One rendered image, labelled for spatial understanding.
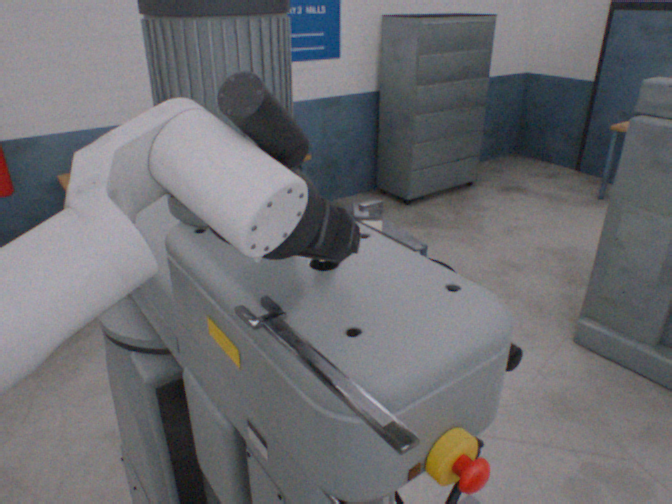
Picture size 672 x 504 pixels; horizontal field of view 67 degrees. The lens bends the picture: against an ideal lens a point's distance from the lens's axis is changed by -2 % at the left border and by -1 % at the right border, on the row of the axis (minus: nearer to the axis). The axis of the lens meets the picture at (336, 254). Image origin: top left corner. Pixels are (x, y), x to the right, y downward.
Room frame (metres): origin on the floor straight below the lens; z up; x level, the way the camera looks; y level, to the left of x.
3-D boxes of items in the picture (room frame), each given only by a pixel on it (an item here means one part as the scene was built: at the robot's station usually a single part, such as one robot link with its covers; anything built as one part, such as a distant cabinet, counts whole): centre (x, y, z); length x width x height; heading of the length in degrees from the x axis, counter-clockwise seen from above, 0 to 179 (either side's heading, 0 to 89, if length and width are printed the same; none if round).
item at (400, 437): (0.37, 0.02, 1.89); 0.24 x 0.04 x 0.01; 37
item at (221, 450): (0.72, 0.13, 1.47); 0.24 x 0.19 x 0.26; 126
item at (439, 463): (0.38, -0.12, 1.76); 0.06 x 0.02 x 0.06; 126
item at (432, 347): (0.58, 0.02, 1.81); 0.47 x 0.26 x 0.16; 36
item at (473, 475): (0.36, -0.13, 1.76); 0.04 x 0.03 x 0.04; 126
